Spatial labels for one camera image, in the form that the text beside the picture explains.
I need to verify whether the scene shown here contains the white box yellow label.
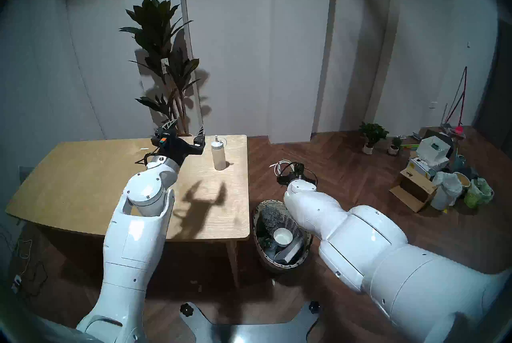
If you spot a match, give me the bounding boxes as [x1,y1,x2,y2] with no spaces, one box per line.
[407,158,448,179]

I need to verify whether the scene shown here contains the white open box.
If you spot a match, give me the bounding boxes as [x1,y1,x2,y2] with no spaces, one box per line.
[416,136,450,163]

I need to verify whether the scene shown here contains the cream bucket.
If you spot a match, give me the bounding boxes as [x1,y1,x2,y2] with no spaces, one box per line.
[453,172,472,191]

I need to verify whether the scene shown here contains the grey flat box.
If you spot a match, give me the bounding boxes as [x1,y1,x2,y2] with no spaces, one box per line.
[274,237,305,265]

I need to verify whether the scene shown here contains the white squeeze bottle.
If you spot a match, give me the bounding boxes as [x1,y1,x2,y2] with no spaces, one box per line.
[211,135,227,171]

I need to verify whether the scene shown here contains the white woven basket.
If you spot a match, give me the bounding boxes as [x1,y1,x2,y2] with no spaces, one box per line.
[252,200,314,273]

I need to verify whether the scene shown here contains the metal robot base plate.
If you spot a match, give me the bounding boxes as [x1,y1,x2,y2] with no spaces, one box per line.
[179,301,322,343]

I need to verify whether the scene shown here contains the light wooden table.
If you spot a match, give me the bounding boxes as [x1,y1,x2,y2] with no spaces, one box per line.
[5,135,250,289]

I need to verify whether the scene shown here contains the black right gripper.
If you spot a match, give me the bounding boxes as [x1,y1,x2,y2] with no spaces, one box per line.
[278,164,316,186]

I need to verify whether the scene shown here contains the white bin with bag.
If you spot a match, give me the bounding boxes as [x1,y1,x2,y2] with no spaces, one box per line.
[430,171,462,211]

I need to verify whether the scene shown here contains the tall dark leafy plant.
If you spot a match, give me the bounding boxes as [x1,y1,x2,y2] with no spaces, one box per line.
[119,0,200,137]

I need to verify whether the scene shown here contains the red handled broom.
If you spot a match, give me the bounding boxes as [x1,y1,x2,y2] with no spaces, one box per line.
[440,66,468,137]

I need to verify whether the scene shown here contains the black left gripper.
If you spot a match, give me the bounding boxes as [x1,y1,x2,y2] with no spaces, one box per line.
[151,119,205,167]

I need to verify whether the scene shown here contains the tangled floor cables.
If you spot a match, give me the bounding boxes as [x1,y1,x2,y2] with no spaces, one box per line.
[0,222,48,299]

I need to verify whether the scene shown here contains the green label water bottle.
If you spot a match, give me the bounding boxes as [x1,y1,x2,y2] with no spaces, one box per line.
[256,234,276,259]

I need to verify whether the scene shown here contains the brown cardboard box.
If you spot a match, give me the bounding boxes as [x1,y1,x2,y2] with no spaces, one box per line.
[389,169,437,213]

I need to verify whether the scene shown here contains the grey fluffy plush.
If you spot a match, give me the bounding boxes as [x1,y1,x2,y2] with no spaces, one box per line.
[260,208,285,235]

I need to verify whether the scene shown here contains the white ceramic bowl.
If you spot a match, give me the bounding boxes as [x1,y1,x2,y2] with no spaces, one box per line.
[274,228,293,247]

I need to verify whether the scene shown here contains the bushy small potted plant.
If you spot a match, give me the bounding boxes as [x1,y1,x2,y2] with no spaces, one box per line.
[358,122,389,155]

